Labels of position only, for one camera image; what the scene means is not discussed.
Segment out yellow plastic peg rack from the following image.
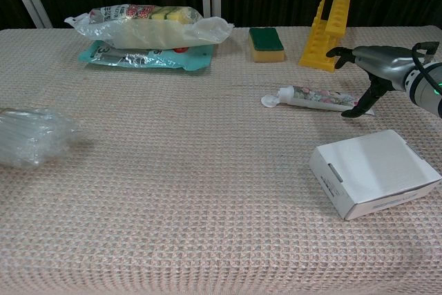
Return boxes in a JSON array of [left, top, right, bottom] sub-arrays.
[[298, 0, 352, 73]]

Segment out pink waffle weave tablecloth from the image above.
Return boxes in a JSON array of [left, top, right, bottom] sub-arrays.
[[0, 25, 442, 295]]

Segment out teal flat retail package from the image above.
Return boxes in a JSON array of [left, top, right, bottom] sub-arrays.
[[77, 39, 214, 72]]

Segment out clear bag of sponges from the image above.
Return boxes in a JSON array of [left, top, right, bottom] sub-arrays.
[[64, 4, 235, 50]]

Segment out white cardboard box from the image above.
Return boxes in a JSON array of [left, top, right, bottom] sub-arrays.
[[308, 129, 442, 221]]

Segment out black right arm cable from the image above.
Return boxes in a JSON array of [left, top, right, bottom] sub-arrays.
[[410, 41, 442, 96]]

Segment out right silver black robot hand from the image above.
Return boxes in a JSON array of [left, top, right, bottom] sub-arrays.
[[326, 45, 421, 118]]

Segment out green and yellow sponge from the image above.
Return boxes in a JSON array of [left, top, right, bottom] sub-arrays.
[[248, 27, 287, 64]]

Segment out floral print toothpaste tube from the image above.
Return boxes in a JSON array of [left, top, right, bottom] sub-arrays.
[[276, 85, 376, 115]]

